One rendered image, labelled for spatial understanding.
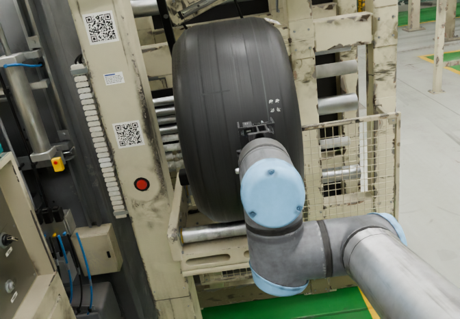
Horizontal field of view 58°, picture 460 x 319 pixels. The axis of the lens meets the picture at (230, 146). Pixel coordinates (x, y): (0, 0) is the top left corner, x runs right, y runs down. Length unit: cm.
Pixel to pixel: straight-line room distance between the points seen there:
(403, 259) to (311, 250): 16
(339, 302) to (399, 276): 178
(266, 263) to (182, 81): 52
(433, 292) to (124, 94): 90
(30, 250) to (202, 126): 60
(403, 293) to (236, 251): 81
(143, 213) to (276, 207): 76
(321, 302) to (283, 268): 163
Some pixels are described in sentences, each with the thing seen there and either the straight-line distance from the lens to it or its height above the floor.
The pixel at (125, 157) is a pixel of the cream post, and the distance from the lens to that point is 122.
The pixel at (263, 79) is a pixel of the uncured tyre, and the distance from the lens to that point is 98.
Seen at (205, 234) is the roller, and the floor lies 91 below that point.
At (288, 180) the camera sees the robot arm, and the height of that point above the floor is 132.
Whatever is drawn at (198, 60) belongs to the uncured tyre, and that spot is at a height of 141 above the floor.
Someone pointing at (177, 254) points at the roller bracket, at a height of 88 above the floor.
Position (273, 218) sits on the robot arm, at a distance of 60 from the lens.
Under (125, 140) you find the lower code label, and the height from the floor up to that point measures 120.
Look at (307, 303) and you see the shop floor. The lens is 228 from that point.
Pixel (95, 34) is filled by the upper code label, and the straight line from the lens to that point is 113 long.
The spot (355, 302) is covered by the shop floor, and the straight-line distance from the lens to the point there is 228.
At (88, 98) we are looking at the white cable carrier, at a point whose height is 133.
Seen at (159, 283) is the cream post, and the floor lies 69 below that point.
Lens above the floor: 161
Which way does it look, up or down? 23 degrees down
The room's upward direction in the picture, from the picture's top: 9 degrees counter-clockwise
